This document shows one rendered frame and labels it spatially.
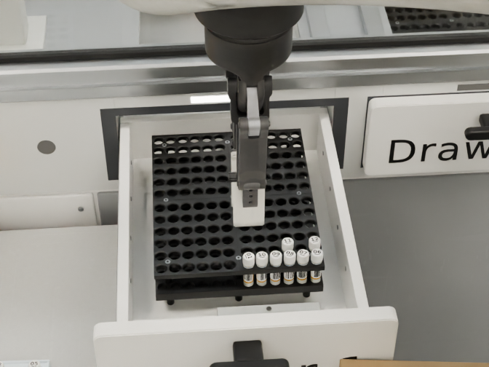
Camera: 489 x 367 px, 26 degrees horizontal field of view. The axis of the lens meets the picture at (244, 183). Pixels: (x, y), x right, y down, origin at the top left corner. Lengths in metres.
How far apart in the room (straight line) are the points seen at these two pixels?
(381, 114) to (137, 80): 0.29
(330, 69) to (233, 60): 0.36
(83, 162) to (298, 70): 0.29
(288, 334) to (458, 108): 0.40
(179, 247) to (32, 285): 0.24
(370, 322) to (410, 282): 0.49
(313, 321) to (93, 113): 0.40
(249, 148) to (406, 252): 0.58
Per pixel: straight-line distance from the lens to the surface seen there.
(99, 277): 1.28
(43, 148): 1.29
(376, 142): 1.29
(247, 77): 0.89
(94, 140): 1.28
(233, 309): 1.12
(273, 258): 1.09
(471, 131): 1.26
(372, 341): 1.04
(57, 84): 1.23
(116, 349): 1.02
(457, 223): 1.44
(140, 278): 1.18
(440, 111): 1.28
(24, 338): 1.24
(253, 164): 0.94
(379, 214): 1.40
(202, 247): 1.11
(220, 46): 0.88
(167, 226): 1.14
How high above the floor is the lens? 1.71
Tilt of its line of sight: 43 degrees down
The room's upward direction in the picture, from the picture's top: straight up
